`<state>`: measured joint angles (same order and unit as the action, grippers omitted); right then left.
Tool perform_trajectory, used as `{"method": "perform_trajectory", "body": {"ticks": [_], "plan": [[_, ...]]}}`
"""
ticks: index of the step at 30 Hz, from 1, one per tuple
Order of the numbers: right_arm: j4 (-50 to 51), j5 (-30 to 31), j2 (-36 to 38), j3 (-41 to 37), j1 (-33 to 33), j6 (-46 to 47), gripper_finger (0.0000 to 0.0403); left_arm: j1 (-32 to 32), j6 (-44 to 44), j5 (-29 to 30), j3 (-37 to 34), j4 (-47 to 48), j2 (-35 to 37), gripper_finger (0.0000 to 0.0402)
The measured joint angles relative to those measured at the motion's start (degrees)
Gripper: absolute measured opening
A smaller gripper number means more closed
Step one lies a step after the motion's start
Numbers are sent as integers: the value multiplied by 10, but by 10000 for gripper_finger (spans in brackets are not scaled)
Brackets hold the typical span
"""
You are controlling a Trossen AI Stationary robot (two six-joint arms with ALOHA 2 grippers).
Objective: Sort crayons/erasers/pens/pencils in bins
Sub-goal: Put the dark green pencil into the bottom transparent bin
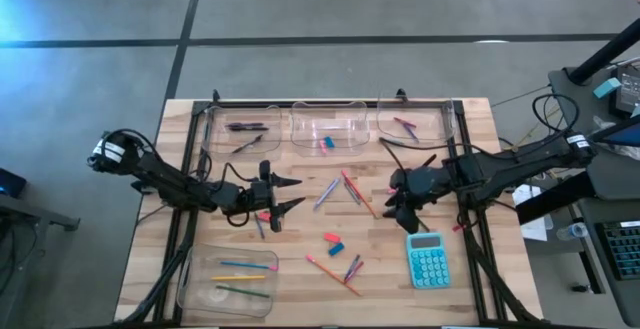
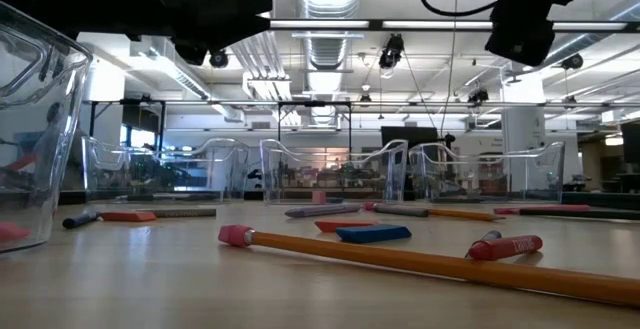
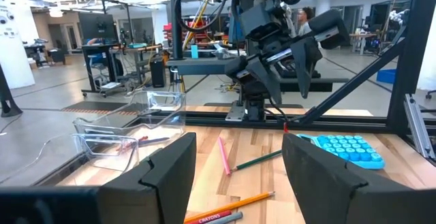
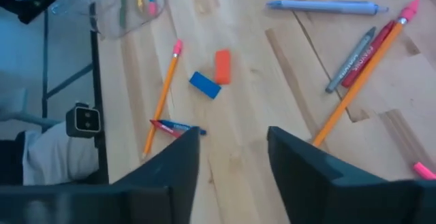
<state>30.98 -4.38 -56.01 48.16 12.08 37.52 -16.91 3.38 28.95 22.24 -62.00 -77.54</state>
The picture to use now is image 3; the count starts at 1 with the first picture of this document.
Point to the distant light wood table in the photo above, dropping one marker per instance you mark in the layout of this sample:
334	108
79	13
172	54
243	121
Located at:
362	35

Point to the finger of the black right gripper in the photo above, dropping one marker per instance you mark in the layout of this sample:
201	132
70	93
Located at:
306	57
267	74

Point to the green pencil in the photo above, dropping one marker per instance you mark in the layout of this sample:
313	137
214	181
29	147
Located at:
255	161

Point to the purple crayon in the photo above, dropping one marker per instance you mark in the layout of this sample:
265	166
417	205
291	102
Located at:
156	141

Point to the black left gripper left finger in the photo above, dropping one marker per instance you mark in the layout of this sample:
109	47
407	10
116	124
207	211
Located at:
163	190

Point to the black standing desk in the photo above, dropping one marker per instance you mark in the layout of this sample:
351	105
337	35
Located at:
98	47

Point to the teal tray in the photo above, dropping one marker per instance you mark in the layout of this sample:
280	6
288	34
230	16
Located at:
138	45

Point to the blue storage bin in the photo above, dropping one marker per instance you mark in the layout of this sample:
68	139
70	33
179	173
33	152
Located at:
386	76

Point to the small teal box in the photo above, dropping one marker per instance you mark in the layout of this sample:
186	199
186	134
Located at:
194	51

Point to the crumpled clear plastic bag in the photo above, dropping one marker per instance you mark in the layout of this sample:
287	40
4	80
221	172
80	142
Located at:
221	52

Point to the red parts rack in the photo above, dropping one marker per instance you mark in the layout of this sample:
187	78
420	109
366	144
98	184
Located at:
167	26

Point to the black mat orange stripes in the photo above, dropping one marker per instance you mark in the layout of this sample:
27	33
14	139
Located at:
95	106

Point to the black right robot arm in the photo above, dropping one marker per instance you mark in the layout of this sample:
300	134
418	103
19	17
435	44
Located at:
255	108

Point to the teal calculator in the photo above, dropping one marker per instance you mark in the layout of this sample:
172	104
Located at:
347	149

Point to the dark grey side desk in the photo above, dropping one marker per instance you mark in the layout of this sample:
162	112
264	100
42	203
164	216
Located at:
201	65

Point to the distant white robot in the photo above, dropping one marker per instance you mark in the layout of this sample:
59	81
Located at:
398	16

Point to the black computer tower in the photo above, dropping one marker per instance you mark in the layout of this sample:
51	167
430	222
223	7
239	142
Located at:
157	72

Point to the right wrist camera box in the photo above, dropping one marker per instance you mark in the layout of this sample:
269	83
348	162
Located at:
260	18

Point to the large black monitor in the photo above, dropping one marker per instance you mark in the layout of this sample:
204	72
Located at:
97	26

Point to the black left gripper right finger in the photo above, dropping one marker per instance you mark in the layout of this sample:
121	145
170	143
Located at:
316	190

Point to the black keyboard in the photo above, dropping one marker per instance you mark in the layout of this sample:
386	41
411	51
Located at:
287	72

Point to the person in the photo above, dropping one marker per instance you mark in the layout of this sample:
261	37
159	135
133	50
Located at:
304	26

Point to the orange pencil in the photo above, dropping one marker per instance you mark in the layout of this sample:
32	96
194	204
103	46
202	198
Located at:
231	205

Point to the grey workbench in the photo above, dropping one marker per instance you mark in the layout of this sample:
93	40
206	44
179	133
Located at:
146	48

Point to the black monitor pole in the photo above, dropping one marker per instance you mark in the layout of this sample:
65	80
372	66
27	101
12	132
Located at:
176	40

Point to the black stand leg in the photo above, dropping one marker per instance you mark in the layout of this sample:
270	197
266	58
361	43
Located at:
7	98

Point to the monitor with blue screen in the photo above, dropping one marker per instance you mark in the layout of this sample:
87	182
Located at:
235	30

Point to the small red clip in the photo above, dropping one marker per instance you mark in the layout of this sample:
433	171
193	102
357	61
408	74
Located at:
285	128

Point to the blue office chair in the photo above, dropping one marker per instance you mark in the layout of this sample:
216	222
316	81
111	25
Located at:
98	60

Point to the yellow ladder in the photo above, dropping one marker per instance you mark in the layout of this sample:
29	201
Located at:
195	21

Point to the pink pencil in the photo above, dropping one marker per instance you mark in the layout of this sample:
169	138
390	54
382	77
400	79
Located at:
224	156

